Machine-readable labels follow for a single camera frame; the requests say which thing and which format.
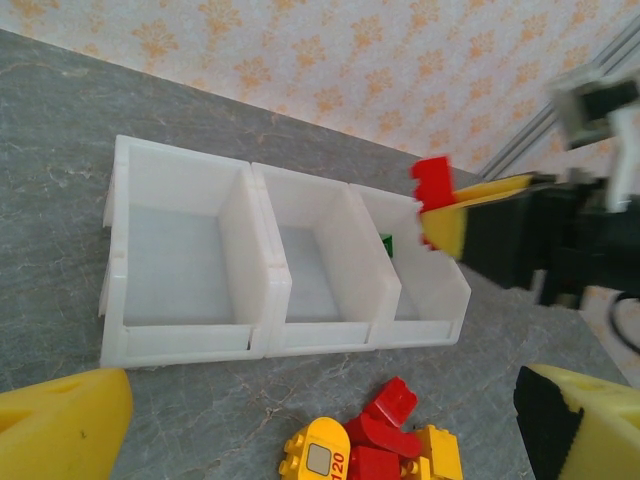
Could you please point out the yellow lego brick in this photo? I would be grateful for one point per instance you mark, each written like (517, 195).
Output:
(440, 450)

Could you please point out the small red lego brick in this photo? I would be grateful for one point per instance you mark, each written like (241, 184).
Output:
(395, 400)

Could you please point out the aluminium frame post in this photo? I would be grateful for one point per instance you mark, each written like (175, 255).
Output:
(520, 145)

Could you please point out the white plastic bin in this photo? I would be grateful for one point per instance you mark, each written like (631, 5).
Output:
(170, 265)
(430, 285)
(310, 280)

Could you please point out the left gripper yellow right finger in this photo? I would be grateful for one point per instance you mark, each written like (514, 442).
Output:
(600, 430)

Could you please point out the green square lego brick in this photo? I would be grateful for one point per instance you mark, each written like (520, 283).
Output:
(387, 246)

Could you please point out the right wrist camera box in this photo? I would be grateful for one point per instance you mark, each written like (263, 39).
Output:
(575, 100)

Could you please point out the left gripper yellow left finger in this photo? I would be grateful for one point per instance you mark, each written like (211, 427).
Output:
(60, 430)

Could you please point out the yellow rounded lego piece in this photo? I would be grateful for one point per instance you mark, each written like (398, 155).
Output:
(317, 450)

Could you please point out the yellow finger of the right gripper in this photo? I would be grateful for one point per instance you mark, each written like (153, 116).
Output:
(492, 189)
(447, 230)

